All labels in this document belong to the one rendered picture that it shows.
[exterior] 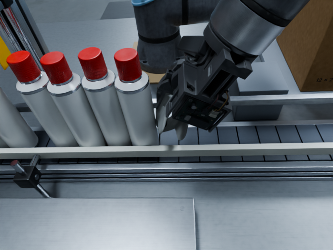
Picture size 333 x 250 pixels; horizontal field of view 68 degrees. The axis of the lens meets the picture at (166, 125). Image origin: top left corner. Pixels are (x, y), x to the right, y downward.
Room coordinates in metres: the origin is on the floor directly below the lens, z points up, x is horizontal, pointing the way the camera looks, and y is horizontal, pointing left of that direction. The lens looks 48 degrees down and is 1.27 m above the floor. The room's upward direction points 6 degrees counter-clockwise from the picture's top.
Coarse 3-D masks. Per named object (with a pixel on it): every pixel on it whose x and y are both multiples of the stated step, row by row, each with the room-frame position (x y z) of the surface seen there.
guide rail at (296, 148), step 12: (216, 144) 0.25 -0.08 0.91; (228, 144) 0.25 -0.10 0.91; (240, 144) 0.25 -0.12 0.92; (252, 144) 0.24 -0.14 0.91; (264, 144) 0.24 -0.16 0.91; (276, 144) 0.24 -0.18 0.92; (288, 144) 0.24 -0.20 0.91; (300, 144) 0.23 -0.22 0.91; (312, 144) 0.23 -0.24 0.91; (324, 144) 0.23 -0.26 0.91; (0, 156) 0.29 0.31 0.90; (12, 156) 0.29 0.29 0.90; (24, 156) 0.28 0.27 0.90; (48, 156) 0.28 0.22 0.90; (60, 156) 0.28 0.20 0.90; (72, 156) 0.27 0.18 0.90; (84, 156) 0.27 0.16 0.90; (96, 156) 0.27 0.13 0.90; (108, 156) 0.27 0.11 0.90; (120, 156) 0.26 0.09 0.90; (132, 156) 0.26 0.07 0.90; (144, 156) 0.26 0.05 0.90; (156, 156) 0.25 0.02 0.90; (168, 156) 0.25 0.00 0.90; (180, 156) 0.25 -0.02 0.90
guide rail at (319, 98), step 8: (232, 96) 0.32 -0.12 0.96; (240, 96) 0.32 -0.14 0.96; (248, 96) 0.31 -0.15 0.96; (256, 96) 0.31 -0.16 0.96; (264, 96) 0.31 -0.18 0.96; (272, 96) 0.31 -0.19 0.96; (280, 96) 0.31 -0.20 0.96; (288, 96) 0.30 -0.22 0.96; (296, 96) 0.30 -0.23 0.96; (304, 96) 0.30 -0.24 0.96; (312, 96) 0.30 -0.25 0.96; (320, 96) 0.30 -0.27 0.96; (328, 96) 0.29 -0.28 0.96; (16, 104) 0.36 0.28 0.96; (24, 104) 0.36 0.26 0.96; (232, 104) 0.31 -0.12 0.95; (240, 104) 0.31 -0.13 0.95; (248, 104) 0.31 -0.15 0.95; (256, 104) 0.30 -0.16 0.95; (264, 104) 0.30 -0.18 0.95; (272, 104) 0.30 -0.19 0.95; (280, 104) 0.30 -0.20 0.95; (288, 104) 0.30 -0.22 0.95
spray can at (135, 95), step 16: (128, 48) 0.31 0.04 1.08; (128, 64) 0.28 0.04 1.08; (128, 80) 0.28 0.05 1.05; (144, 80) 0.29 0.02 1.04; (128, 96) 0.27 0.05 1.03; (144, 96) 0.28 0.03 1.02; (128, 112) 0.27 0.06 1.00; (144, 112) 0.27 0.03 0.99; (128, 128) 0.28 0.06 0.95; (144, 128) 0.27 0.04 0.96; (144, 144) 0.27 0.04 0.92
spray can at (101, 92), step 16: (96, 48) 0.32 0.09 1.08; (96, 64) 0.29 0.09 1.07; (96, 80) 0.29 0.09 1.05; (112, 80) 0.30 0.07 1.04; (96, 96) 0.28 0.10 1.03; (112, 96) 0.29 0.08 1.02; (96, 112) 0.29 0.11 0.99; (112, 112) 0.28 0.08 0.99; (112, 128) 0.28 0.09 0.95; (112, 144) 0.28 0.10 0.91; (128, 144) 0.29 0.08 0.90
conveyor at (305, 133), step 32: (192, 128) 0.32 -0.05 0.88; (224, 128) 0.32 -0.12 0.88; (256, 128) 0.31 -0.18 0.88; (288, 128) 0.30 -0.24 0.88; (320, 128) 0.29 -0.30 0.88; (0, 160) 0.30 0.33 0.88; (64, 160) 0.28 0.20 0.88; (96, 160) 0.27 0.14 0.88; (128, 160) 0.26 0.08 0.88; (160, 160) 0.26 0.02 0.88; (192, 160) 0.25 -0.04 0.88; (224, 160) 0.24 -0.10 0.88; (256, 160) 0.23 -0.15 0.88; (288, 160) 0.23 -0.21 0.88; (320, 160) 0.22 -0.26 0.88
